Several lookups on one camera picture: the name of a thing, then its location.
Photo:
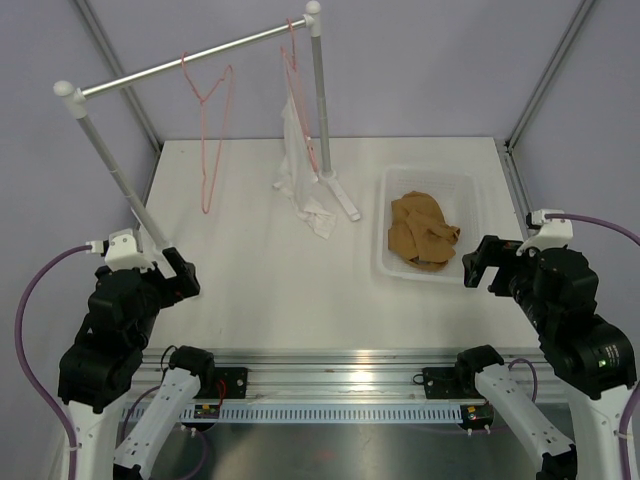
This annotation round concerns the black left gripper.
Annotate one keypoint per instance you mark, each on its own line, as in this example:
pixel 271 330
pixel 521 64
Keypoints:
pixel 183 284

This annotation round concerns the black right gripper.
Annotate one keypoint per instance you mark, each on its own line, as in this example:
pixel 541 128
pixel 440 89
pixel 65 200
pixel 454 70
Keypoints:
pixel 492 251

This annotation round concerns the brown tank top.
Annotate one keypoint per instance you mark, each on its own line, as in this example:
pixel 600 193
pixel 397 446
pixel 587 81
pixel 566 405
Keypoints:
pixel 419 233

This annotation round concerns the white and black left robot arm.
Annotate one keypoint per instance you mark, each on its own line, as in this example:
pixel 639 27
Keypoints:
pixel 96 372

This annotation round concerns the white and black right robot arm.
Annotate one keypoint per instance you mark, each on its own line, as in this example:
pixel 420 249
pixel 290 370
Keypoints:
pixel 555 288

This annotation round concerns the white tank top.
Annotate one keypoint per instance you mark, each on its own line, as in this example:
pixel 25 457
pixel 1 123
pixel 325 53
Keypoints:
pixel 296 176

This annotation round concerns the clear plastic basket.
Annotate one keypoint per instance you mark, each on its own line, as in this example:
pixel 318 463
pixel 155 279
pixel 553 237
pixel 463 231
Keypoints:
pixel 458 196

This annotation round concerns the silver white clothes rack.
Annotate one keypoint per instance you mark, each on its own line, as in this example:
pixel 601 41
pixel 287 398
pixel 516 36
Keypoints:
pixel 75 100

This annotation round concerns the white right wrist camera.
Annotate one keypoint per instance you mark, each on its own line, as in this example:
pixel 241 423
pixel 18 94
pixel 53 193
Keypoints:
pixel 551 230

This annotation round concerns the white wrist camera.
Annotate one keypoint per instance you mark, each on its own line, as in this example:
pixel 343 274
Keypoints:
pixel 551 230
pixel 122 251

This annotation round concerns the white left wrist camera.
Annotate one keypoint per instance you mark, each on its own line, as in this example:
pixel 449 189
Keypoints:
pixel 122 251

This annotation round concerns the aluminium mounting rail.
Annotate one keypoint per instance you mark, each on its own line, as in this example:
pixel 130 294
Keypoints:
pixel 342 376

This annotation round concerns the white slotted cable duct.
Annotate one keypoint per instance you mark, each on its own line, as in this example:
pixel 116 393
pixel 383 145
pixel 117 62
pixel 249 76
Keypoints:
pixel 244 413

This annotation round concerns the pink wire hanger with white top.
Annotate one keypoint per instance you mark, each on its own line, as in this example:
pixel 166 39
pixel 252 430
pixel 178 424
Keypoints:
pixel 296 90

